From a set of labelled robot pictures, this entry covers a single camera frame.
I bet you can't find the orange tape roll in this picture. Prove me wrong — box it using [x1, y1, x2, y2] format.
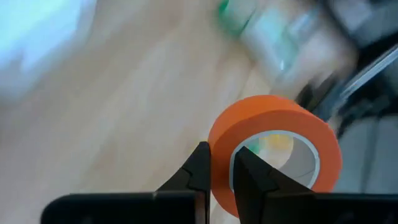
[207, 95, 343, 218]

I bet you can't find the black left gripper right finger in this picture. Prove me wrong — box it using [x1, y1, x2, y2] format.
[232, 146, 398, 224]

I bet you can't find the green tape roll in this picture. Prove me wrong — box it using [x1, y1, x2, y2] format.
[217, 0, 261, 37]

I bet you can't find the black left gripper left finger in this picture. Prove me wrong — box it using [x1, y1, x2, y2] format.
[40, 141, 212, 224]

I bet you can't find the mint green stapler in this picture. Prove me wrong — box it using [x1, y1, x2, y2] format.
[241, 6, 315, 91]

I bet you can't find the black aluminium table frame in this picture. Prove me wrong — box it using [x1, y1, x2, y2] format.
[295, 43, 398, 138]

